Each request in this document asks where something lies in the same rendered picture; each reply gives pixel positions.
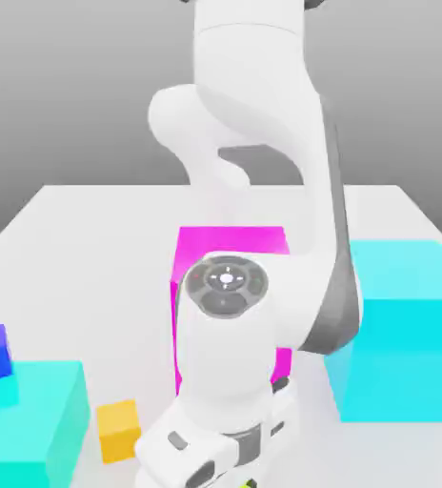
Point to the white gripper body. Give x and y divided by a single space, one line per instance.
167 469

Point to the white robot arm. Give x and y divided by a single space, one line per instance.
244 114

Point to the small orange cube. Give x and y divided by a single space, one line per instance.
118 434

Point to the small lime cube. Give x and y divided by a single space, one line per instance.
250 484

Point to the large cyan box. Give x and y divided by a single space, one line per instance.
404 343
34 419

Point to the large magenta box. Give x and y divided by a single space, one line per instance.
228 238

